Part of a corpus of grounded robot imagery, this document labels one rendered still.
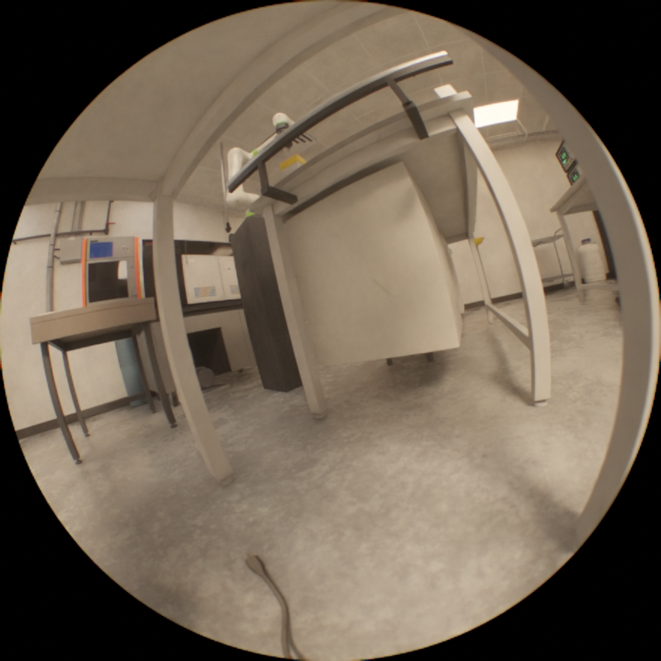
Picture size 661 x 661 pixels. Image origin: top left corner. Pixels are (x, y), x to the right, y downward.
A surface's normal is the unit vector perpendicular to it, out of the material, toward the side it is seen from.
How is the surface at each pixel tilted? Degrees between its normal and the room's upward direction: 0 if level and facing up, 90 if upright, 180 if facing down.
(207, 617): 0
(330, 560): 0
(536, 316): 90
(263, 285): 90
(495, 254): 90
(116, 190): 90
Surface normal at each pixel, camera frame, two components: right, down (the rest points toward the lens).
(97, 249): 0.80, -0.18
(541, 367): -0.55, 0.17
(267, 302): 0.67, -0.14
